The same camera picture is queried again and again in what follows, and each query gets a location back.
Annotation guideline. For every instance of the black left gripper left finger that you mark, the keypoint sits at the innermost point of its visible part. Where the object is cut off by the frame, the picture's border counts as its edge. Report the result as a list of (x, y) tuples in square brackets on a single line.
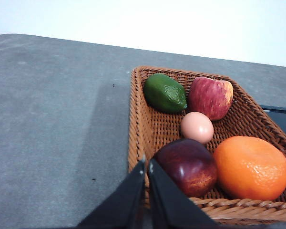
[(123, 209)]

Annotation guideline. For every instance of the red yellow apple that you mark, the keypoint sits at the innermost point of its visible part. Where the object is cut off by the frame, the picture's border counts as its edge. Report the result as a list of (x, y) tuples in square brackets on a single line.
[(211, 97)]

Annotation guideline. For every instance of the dark rectangular tray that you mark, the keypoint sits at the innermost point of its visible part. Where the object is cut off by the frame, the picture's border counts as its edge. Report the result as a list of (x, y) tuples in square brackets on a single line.
[(278, 114)]

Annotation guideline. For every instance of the green avocado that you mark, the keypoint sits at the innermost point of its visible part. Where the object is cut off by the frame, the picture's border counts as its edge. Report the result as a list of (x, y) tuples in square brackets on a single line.
[(164, 94)]

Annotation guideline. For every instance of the dark red apple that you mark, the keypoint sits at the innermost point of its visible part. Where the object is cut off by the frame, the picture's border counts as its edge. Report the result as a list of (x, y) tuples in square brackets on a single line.
[(190, 164)]

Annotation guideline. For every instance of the orange fruit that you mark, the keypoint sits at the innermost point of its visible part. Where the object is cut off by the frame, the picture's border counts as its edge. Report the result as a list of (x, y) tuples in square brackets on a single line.
[(250, 168)]

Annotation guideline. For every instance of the beige egg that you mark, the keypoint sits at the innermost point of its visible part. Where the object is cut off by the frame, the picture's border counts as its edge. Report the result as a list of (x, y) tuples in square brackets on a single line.
[(197, 126)]

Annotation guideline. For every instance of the brown wicker basket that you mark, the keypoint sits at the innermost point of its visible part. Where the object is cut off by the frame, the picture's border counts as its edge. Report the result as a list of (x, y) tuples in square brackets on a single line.
[(149, 129)]

